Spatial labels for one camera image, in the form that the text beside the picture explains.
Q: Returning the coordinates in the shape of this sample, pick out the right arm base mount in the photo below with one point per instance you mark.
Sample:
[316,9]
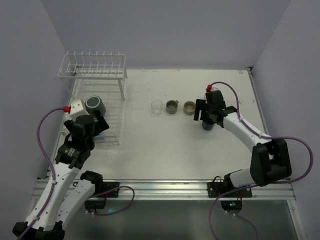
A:
[235,197]

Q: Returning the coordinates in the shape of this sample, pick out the olive green mug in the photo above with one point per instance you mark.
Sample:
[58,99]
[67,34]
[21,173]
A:
[172,106]

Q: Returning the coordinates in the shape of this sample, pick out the dark green mug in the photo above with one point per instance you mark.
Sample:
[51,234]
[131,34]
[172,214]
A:
[95,103]

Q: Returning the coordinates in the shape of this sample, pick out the speckled beige bowl cup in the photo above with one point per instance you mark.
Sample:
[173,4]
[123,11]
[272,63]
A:
[189,107]

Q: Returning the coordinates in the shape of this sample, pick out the cream white cup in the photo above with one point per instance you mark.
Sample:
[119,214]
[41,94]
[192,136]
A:
[64,131]

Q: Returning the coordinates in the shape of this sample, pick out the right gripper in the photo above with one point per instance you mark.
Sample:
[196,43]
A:
[202,111]

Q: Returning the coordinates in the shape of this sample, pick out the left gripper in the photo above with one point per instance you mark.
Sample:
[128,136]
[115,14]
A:
[100,122]

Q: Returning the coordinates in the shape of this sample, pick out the navy patterned cup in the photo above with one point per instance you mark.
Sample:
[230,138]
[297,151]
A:
[207,126]

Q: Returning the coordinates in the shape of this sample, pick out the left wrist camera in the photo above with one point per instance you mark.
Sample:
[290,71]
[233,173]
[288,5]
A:
[77,109]

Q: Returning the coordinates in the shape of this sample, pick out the light blue mug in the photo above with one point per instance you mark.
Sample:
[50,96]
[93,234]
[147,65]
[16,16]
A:
[101,137]

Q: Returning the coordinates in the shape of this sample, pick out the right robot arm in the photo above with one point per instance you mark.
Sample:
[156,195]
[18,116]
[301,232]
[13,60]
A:
[270,161]

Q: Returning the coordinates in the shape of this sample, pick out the aluminium mounting rail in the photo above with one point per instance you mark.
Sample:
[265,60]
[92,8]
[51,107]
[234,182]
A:
[197,190]

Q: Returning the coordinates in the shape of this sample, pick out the clear drinking glass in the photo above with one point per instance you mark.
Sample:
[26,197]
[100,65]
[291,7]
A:
[156,107]

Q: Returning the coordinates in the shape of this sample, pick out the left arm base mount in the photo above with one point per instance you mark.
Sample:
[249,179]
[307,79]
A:
[93,204]

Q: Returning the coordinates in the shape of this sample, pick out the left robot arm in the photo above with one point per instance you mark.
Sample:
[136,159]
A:
[56,208]

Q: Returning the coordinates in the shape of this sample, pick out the white wire dish rack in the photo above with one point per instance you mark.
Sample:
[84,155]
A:
[101,74]

